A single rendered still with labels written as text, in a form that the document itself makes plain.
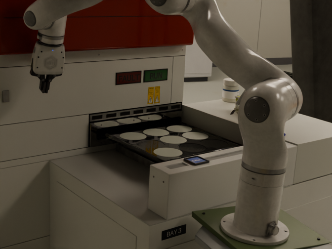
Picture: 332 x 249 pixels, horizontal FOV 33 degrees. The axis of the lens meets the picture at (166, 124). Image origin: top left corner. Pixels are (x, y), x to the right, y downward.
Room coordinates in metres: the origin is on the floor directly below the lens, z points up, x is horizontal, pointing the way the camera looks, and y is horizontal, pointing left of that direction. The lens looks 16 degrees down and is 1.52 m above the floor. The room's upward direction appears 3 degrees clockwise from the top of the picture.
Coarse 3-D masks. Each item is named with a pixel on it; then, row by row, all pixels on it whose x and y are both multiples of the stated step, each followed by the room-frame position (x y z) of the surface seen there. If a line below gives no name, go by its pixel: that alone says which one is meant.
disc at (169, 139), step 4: (164, 136) 2.06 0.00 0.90; (168, 136) 2.06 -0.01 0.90; (172, 136) 2.06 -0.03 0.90; (176, 136) 2.06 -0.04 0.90; (164, 140) 2.01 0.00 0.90; (168, 140) 2.01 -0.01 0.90; (172, 140) 2.01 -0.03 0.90; (176, 140) 2.01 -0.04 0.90; (180, 140) 2.02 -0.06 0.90; (184, 140) 2.02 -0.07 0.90
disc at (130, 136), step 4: (128, 132) 2.08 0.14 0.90; (132, 132) 2.09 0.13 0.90; (136, 132) 2.09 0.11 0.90; (120, 136) 2.03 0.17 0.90; (124, 136) 2.03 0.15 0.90; (128, 136) 2.03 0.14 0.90; (132, 136) 2.03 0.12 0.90; (136, 136) 2.04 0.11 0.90; (140, 136) 2.04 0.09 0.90; (144, 136) 2.04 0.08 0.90
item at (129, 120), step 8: (160, 112) 2.26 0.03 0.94; (168, 112) 2.27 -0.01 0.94; (176, 112) 2.29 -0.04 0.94; (104, 120) 2.09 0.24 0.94; (112, 120) 2.10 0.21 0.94; (120, 120) 2.12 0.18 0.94; (128, 120) 2.14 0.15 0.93; (136, 120) 2.17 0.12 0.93; (144, 120) 2.19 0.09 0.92; (152, 120) 2.21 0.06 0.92; (96, 128) 2.05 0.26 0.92; (96, 136) 2.05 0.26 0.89; (88, 144) 2.05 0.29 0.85; (96, 144) 2.05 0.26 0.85; (104, 144) 2.08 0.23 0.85
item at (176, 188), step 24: (288, 144) 1.84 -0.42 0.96; (168, 168) 1.54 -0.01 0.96; (192, 168) 1.55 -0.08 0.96; (216, 168) 1.60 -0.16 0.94; (240, 168) 1.67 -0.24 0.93; (288, 168) 1.81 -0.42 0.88; (168, 192) 1.49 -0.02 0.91; (192, 192) 1.55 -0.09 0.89; (216, 192) 1.61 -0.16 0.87; (168, 216) 1.49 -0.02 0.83
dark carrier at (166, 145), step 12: (120, 132) 2.08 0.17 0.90; (180, 132) 2.12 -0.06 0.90; (204, 132) 2.14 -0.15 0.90; (132, 144) 1.94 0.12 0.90; (144, 144) 1.95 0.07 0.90; (156, 144) 1.95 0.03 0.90; (168, 144) 1.96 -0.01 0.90; (180, 144) 1.97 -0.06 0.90; (192, 144) 1.98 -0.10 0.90; (204, 144) 1.98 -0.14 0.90; (216, 144) 1.99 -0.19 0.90; (228, 144) 2.00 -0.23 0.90; (156, 156) 1.82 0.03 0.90; (180, 156) 1.83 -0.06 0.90
